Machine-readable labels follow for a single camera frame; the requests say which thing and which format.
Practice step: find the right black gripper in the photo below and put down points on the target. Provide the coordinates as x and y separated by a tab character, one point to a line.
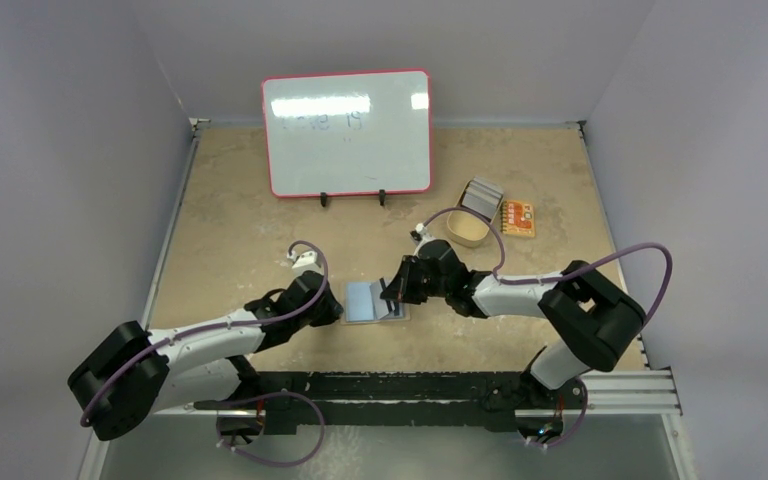
399	281

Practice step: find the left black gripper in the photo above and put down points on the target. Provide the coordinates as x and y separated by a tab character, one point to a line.
331	313

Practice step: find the beige card holder wallet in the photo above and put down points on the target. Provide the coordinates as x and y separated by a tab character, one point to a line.
363	304

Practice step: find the credit card stack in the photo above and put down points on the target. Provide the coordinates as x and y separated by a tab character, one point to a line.
482	196

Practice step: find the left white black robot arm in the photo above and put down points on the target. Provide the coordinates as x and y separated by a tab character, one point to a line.
135	372

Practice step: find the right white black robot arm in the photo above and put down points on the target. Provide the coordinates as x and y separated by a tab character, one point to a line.
594	319

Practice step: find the orange card pack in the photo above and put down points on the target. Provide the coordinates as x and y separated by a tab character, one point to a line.
518	219

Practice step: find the beige oval tray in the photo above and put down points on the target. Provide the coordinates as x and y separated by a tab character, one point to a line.
466	227

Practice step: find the pink framed whiteboard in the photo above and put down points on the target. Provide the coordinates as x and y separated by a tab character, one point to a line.
348	134

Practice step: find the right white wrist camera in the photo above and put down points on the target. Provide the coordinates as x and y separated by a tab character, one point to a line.
420	234

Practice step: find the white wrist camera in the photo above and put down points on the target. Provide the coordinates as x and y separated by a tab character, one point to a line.
420	234
308	261

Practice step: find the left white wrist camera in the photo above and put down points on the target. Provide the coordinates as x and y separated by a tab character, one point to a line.
308	261

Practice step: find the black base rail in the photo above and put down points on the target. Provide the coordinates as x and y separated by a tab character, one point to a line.
495	401

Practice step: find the aluminium frame rail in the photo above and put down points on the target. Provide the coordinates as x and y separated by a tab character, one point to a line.
620	393

